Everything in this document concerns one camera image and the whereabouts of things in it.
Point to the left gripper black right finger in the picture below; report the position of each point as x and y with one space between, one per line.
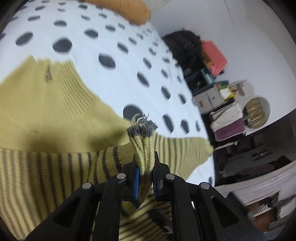
161 178

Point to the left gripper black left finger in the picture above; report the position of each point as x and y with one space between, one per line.
128 182

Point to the yellow grey-striped knit sweater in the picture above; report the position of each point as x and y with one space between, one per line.
56 135

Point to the white and purple bag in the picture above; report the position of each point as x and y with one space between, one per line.
227 122

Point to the white storage drawer unit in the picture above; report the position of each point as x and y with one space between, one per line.
208 100

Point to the white black-dotted bed cover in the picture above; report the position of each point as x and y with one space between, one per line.
128 67

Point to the round woven straw basket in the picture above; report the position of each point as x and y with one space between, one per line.
256 113

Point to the black fluffy bag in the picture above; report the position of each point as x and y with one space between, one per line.
186 48

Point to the orange fuzzy pillow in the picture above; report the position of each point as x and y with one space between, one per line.
136 11

